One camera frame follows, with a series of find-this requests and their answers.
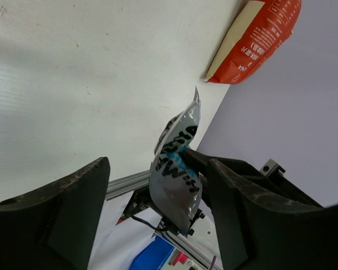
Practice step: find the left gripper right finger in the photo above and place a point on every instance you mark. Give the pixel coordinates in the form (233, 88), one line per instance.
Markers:
(257, 242)

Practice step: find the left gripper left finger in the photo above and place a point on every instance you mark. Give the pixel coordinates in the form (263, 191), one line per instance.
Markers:
(54, 226)

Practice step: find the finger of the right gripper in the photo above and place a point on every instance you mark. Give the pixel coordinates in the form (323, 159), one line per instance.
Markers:
(235, 186)

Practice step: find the silver blue snack packet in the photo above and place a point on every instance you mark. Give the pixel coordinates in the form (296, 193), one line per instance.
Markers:
(176, 188)

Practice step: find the large red chip bag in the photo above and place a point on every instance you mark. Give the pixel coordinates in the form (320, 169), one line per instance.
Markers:
(257, 32)

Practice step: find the blue plastic bin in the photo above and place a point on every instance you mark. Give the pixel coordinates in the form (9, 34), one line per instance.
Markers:
(154, 256)

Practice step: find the aluminium table frame rail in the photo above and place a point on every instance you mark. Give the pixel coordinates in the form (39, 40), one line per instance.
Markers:
(201, 247)

